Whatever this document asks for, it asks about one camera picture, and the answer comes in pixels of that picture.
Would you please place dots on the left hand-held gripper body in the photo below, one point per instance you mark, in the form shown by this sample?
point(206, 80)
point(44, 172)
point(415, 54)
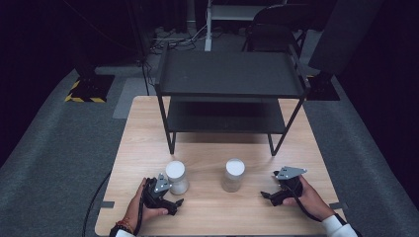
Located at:
point(154, 195)

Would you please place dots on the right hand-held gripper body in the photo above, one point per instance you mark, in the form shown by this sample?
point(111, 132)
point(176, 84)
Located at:
point(289, 186)

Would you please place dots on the jar with white powder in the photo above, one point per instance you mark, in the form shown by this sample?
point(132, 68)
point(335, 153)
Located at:
point(177, 177)

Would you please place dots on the jar with beige powder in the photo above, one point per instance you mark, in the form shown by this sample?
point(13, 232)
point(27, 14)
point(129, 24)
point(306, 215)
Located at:
point(234, 175)

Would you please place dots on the black two-tier metal shelf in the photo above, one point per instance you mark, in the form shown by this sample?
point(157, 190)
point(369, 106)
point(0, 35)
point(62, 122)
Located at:
point(230, 85)

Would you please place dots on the person's left hand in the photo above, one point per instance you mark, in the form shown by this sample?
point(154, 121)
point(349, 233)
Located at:
point(136, 210)

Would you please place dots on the person's right hand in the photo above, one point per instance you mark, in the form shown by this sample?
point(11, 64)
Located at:
point(311, 200)

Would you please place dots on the grey tape strip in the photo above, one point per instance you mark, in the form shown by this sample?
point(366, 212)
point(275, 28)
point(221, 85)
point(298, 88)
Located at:
point(339, 206)

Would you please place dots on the yellow-black striped stand base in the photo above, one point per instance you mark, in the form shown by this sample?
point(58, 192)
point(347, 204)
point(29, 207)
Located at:
point(88, 90)

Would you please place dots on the black chair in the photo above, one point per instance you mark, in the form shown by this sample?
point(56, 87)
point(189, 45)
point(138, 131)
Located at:
point(275, 29)

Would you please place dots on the dark grey panel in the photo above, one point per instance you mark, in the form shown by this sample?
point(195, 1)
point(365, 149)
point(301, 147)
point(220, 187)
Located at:
point(344, 33)

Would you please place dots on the white desk frame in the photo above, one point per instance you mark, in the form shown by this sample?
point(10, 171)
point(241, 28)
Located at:
point(217, 13)

